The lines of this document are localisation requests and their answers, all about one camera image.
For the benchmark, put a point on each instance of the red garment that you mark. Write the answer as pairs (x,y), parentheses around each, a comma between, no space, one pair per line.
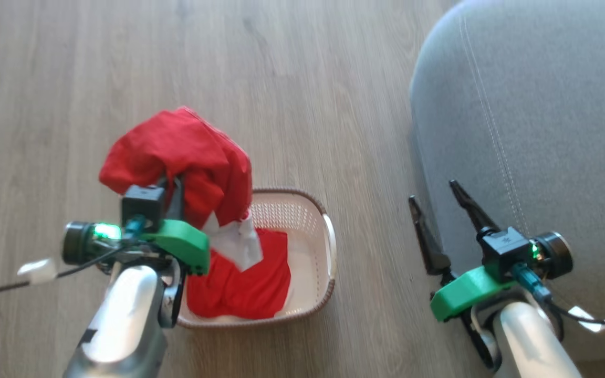
(250,283)
(176,147)

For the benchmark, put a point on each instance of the grey fabric sofa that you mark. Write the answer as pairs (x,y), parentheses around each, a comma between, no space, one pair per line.
(544,105)

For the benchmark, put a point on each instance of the white brown-rimmed laundry basket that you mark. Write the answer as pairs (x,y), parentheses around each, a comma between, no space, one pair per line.
(292,215)

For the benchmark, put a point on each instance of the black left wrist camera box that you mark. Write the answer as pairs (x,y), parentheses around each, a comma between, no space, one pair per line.
(142,205)

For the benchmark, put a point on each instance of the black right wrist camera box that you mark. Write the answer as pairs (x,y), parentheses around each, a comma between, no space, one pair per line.
(504,249)

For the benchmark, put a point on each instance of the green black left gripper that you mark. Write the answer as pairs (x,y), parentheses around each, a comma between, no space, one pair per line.
(187,247)

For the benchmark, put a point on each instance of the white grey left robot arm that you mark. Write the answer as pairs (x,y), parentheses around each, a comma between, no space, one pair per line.
(124,315)

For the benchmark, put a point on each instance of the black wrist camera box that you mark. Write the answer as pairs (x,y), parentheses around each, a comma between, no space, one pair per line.
(142,205)
(504,249)

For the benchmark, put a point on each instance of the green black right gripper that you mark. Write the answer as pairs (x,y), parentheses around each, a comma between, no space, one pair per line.
(465,294)

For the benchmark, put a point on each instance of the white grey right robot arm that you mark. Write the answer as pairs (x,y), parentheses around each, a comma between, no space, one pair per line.
(528,341)

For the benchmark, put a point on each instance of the white cloth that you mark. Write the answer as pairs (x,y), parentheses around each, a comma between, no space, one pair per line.
(234,241)

